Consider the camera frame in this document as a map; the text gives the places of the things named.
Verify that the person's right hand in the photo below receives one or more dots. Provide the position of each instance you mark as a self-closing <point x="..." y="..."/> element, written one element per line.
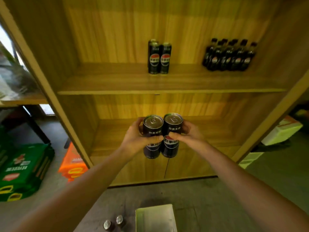
<point x="193" y="140"/>

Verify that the person's left hand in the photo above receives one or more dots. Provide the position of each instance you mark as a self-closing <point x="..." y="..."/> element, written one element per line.
<point x="131" y="140"/>

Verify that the person's right thumb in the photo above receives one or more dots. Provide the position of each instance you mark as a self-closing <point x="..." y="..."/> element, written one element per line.
<point x="176" y="136"/>

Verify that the person's left thumb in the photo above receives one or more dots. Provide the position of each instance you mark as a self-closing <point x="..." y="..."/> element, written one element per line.
<point x="153" y="140"/>

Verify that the black soda can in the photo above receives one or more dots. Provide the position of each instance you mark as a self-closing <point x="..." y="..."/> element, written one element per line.
<point x="152" y="128"/>
<point x="165" y="59"/>
<point x="154" y="60"/>
<point x="172" y="125"/>
<point x="151" y="41"/>

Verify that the person's right forearm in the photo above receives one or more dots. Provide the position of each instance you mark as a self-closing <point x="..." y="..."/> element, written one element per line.
<point x="251" y="190"/>

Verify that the person's left forearm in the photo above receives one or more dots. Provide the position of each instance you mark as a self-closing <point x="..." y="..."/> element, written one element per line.
<point x="79" y="188"/>

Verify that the wooden cabinet door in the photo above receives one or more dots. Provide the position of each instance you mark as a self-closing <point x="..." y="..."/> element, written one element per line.
<point x="135" y="169"/>
<point x="190" y="164"/>

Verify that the wooden shelf cabinet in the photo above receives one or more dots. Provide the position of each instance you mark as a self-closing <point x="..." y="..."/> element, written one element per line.
<point x="120" y="79"/>

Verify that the flat white box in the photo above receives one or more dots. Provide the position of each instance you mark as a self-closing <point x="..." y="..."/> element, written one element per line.
<point x="249" y="159"/>

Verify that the open cardboard box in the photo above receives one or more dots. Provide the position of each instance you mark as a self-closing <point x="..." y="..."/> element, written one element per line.
<point x="155" y="218"/>

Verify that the stack of orange cartons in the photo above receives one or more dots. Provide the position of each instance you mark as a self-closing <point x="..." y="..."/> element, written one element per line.
<point x="72" y="164"/>

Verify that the silver can top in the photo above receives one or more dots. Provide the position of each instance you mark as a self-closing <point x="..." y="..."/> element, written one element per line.
<point x="107" y="224"/>
<point x="119" y="219"/>

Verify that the group of black soda bottles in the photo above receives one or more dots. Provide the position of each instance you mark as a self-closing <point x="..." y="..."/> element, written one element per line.
<point x="229" y="56"/>

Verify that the white cardboard box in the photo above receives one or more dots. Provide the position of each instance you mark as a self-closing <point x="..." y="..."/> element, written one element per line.
<point x="282" y="131"/>

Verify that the wooden table with black legs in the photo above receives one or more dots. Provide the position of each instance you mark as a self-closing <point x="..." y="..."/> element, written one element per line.
<point x="24" y="101"/>

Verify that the stack of green cartons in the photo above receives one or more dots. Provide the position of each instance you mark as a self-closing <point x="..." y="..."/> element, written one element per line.
<point x="21" y="171"/>

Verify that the window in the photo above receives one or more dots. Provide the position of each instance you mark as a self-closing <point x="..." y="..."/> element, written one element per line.
<point x="7" y="44"/>

